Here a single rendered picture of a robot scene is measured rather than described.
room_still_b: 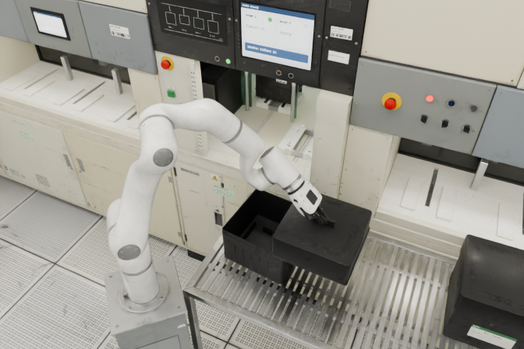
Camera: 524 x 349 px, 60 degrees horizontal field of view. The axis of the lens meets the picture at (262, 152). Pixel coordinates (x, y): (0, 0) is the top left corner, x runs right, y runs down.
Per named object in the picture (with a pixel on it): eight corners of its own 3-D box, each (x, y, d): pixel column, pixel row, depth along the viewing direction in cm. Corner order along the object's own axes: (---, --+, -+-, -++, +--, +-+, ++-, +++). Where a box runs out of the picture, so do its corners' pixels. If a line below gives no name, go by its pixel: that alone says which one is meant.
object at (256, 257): (256, 214, 208) (256, 187, 197) (311, 237, 197) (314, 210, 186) (222, 256, 189) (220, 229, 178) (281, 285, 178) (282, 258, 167)
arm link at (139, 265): (119, 280, 158) (104, 234, 143) (115, 240, 172) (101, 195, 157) (154, 270, 161) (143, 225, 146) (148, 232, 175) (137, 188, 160)
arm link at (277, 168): (277, 192, 157) (299, 178, 154) (253, 164, 154) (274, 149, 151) (280, 182, 165) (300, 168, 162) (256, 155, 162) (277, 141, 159)
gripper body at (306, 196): (295, 190, 154) (315, 214, 156) (306, 172, 161) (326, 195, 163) (281, 196, 159) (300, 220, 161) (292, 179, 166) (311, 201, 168)
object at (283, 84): (253, 101, 256) (252, 50, 236) (267, 84, 270) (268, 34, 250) (293, 111, 248) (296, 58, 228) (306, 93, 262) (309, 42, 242)
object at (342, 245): (268, 255, 165) (269, 231, 157) (299, 203, 186) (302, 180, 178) (346, 287, 155) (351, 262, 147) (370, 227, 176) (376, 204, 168)
